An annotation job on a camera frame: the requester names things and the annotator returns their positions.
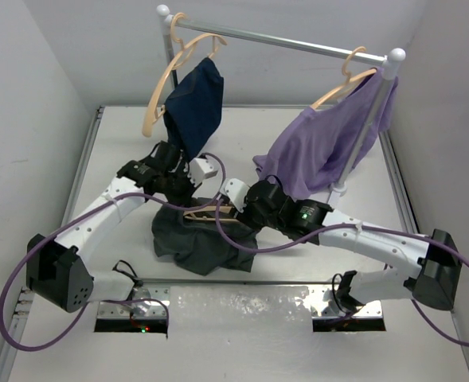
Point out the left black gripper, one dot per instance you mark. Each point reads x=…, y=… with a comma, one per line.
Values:
x=189, y=189

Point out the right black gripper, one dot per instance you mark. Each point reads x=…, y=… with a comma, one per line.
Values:
x=245, y=216

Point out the beige plastic hanger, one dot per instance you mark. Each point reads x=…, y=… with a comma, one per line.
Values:
x=208, y=213

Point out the dark grey t shirt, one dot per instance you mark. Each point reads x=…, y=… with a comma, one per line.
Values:
x=195, y=245

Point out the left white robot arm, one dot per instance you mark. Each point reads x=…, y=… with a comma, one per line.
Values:
x=59, y=269

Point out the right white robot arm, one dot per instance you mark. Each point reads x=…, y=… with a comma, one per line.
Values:
x=423, y=268

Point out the purple t shirt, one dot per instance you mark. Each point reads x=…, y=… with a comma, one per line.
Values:
x=313, y=149

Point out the beige hanger with navy garment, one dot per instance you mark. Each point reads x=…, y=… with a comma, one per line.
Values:
x=179, y=53

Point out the beige hanger with purple shirt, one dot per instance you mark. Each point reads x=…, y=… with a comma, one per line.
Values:
x=349, y=84

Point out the navy blue garment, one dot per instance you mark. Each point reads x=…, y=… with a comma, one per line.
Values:
x=193, y=109

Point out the white metal clothes rack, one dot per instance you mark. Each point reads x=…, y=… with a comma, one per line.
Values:
x=389, y=64

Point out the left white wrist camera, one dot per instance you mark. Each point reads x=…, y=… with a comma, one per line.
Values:
x=200, y=169

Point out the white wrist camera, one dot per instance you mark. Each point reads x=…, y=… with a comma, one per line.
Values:
x=200, y=169
x=236, y=191

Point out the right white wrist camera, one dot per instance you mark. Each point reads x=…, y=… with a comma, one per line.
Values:
x=236, y=191

